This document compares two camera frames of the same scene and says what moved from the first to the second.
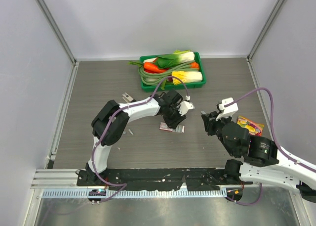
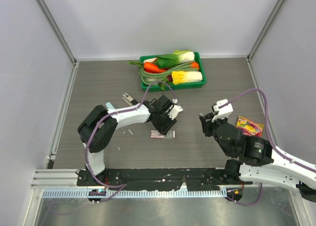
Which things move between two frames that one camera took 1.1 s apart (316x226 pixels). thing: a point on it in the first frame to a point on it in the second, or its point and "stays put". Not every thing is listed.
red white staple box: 179,128 to 155,134
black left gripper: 173,123 to 164,129
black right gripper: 207,118 stays put
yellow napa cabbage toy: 186,76 stays put
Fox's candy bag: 254,128 stays put
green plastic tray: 146,88 stays put
